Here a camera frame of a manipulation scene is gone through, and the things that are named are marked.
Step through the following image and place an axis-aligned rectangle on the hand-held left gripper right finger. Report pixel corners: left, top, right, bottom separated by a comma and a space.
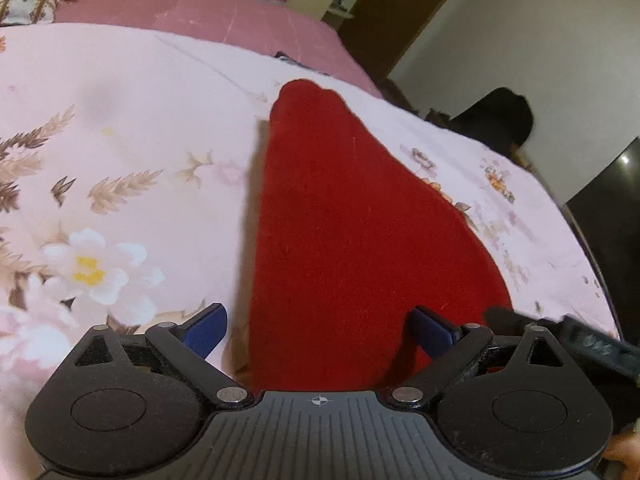
379, 305, 574, 412

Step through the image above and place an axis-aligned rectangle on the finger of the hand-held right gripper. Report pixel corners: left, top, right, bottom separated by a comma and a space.
483, 304, 567, 336

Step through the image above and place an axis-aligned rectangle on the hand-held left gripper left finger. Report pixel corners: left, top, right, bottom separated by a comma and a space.
74, 302, 252, 409

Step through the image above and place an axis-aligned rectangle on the red knit garment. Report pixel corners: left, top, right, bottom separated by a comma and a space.
246, 78, 514, 397

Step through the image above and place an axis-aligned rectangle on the person's right hand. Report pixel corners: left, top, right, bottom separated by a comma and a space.
606, 431, 640, 465

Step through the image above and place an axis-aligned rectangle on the black glossy furniture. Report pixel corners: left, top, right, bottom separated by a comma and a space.
565, 135, 640, 342

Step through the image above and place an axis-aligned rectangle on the pale floral bed sheet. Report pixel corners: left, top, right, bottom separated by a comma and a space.
0, 22, 622, 480

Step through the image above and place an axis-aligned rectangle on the pink bed sheet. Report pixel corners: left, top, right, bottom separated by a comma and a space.
52, 0, 387, 99

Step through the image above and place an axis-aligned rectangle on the brown wooden door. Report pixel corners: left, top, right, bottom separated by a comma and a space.
340, 0, 482, 82

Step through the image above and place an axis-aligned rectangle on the plaid pillow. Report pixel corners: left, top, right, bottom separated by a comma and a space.
0, 0, 59, 27

